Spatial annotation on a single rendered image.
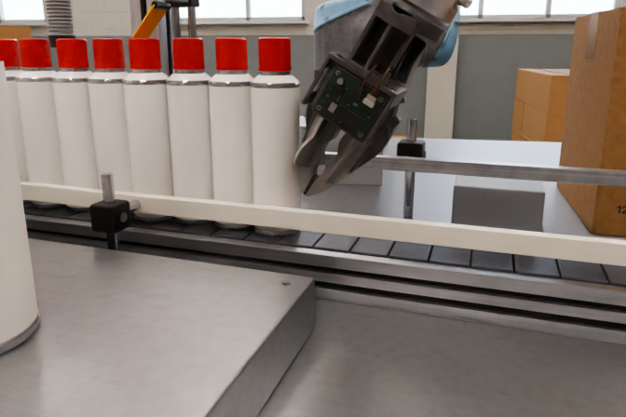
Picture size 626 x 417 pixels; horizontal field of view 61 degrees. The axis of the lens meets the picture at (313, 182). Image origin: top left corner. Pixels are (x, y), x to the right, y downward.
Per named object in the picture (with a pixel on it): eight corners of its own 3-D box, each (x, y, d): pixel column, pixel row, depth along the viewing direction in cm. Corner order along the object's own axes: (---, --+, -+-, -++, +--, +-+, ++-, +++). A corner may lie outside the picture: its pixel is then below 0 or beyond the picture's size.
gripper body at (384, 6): (294, 107, 49) (361, -18, 44) (322, 99, 57) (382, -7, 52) (365, 153, 48) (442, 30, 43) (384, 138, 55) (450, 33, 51)
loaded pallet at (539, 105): (671, 214, 354) (694, 76, 332) (538, 208, 367) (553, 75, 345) (605, 173, 469) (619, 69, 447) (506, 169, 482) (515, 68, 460)
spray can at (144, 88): (125, 221, 62) (108, 37, 57) (148, 208, 67) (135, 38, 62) (166, 223, 61) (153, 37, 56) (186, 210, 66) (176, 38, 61)
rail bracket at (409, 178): (385, 270, 61) (389, 125, 57) (396, 248, 68) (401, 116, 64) (414, 274, 60) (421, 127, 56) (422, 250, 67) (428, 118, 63)
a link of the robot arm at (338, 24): (316, 70, 111) (316, 1, 108) (381, 70, 109) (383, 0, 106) (309, 70, 99) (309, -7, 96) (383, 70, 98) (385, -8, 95)
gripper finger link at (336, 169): (289, 205, 53) (334, 127, 50) (308, 190, 58) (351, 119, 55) (315, 222, 53) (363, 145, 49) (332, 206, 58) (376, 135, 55)
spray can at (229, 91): (205, 225, 60) (195, 37, 55) (232, 213, 65) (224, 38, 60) (243, 233, 58) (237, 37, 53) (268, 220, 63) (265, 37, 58)
